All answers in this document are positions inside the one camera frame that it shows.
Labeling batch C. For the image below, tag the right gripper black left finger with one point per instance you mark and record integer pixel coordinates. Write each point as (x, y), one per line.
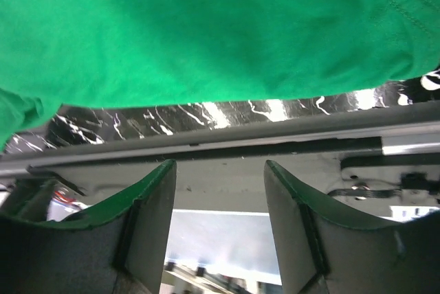
(115, 246)

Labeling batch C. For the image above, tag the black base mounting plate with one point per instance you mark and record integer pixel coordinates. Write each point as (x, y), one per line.
(223, 169)

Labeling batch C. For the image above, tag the green t shirt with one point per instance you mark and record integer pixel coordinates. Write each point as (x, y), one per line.
(131, 53)

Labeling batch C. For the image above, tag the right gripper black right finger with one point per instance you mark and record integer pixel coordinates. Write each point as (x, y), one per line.
(325, 246)

